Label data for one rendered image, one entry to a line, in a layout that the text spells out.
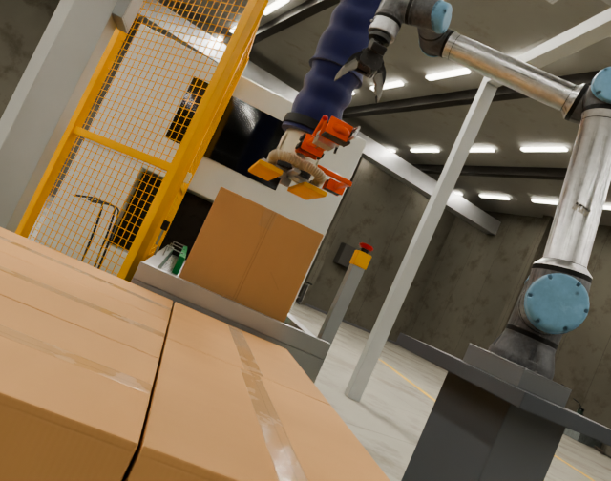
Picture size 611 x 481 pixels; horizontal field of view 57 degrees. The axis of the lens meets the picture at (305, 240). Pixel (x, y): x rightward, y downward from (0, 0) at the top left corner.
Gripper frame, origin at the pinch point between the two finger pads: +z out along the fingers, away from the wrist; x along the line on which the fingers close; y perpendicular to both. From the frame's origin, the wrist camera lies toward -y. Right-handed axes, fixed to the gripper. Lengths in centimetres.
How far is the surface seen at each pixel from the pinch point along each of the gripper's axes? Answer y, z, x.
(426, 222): 303, -32, -157
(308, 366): 21, 86, -28
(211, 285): 28, 74, 13
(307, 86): 53, -12, 10
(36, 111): 88, 41, 106
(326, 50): 51, -28, 9
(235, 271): 28, 66, 8
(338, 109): 51, -9, -5
